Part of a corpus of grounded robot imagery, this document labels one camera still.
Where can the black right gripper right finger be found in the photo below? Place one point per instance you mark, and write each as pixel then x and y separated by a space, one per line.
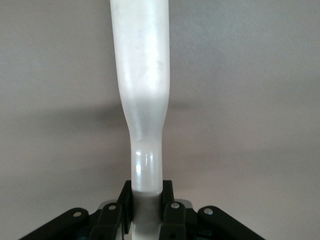
pixel 180 222

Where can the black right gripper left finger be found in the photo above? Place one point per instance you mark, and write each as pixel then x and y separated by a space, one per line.
pixel 107 222

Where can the beige brush with black bristles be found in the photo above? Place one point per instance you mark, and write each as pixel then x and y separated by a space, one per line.
pixel 142 75

